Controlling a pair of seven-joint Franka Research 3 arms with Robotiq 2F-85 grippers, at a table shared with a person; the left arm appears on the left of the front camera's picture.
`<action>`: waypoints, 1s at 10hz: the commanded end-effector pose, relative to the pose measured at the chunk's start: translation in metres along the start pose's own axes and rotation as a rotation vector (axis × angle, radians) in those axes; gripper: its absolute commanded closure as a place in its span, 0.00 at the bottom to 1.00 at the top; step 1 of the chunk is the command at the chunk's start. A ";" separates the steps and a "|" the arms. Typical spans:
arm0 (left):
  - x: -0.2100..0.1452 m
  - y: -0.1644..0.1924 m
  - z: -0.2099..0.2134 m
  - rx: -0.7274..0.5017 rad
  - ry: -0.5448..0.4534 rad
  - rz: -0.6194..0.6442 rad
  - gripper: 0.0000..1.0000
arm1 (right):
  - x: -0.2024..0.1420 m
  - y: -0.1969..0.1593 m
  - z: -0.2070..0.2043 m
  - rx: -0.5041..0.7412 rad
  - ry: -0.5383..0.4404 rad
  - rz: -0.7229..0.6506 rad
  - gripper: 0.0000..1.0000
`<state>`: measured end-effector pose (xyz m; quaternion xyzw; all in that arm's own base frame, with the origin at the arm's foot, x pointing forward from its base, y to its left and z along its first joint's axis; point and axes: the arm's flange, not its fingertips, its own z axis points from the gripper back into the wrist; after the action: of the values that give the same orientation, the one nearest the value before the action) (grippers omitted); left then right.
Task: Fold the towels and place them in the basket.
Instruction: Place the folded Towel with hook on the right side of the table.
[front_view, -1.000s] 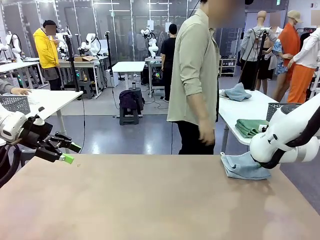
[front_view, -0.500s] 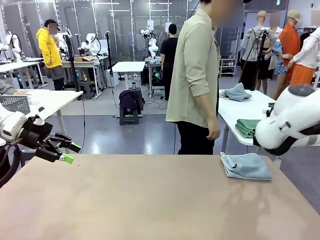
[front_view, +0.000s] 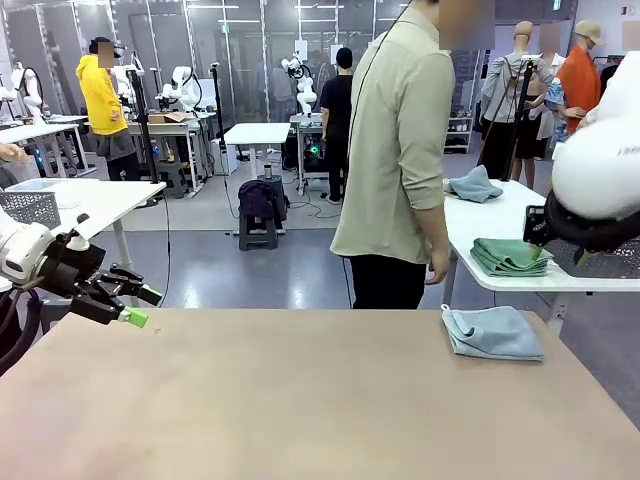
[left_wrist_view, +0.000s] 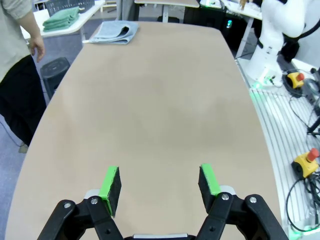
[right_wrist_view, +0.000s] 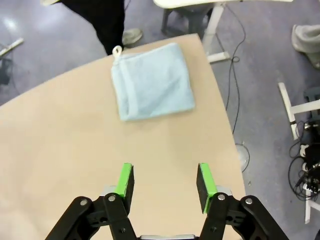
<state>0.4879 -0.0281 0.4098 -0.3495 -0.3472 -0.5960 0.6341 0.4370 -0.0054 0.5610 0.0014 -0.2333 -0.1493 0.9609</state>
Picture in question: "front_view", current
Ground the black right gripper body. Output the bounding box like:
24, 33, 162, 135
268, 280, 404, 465
522, 204, 552, 248

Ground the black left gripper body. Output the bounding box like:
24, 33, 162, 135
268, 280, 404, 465
41, 231, 109, 302

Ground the dark grey woven basket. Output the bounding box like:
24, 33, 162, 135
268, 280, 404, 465
549, 238, 640, 280

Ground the green towel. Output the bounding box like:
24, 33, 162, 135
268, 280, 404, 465
469, 237, 556, 278

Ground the light blue towel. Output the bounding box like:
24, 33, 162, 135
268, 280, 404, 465
440, 303, 546, 363

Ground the person's right forearm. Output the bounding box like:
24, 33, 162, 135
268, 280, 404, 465
420, 206, 450, 252

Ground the grey perforated basket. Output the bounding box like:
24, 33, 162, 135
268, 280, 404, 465
0, 191, 62, 232

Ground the person's right hand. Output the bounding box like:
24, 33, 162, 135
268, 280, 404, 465
424, 244, 450, 287

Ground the white side table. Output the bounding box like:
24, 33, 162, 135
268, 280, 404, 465
441, 178, 640, 332
3, 178, 168, 267

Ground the mannequin in black dress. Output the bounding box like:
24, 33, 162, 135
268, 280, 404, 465
513, 74, 554, 188

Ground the grey step stool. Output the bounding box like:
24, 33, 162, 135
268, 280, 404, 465
238, 214, 287, 252
158, 161, 190, 200

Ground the white shelf with bottles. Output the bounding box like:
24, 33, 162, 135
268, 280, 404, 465
443, 115, 475, 156

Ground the mannequin in blue floral shirt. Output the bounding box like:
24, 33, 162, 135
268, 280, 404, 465
541, 22, 577, 147

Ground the white background table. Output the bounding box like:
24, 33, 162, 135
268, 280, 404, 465
0, 115, 97, 179

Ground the mannequin in grey shirt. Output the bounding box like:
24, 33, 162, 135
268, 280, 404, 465
481, 20, 557, 182

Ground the mannequin in orange with cap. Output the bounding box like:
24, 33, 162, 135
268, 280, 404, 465
553, 19, 607, 136

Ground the black tripod stand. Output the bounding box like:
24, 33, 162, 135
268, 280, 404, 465
209, 62, 227, 177
121, 49, 161, 185

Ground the person in beige shirt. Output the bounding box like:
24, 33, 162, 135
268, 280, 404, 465
329, 0, 496, 310

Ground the person in yellow hoodie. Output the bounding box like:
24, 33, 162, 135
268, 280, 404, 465
75, 35, 142, 182

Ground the cardboard box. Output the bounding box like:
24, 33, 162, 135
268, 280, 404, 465
147, 110, 196, 125

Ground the white standing desk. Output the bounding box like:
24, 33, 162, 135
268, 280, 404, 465
222, 121, 293, 237

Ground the person in black clothes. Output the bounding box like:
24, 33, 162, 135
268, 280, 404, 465
318, 47, 354, 205

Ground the white workbench with computer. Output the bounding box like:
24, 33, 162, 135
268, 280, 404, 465
289, 113, 351, 197

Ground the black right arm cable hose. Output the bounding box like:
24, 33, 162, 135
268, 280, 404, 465
543, 191, 640, 255

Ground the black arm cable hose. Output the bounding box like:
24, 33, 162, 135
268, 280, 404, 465
543, 191, 640, 255
0, 286, 50, 375

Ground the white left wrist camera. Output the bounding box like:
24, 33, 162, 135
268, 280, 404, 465
63, 213, 92, 252

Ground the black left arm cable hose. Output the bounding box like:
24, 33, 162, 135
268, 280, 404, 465
0, 286, 50, 375

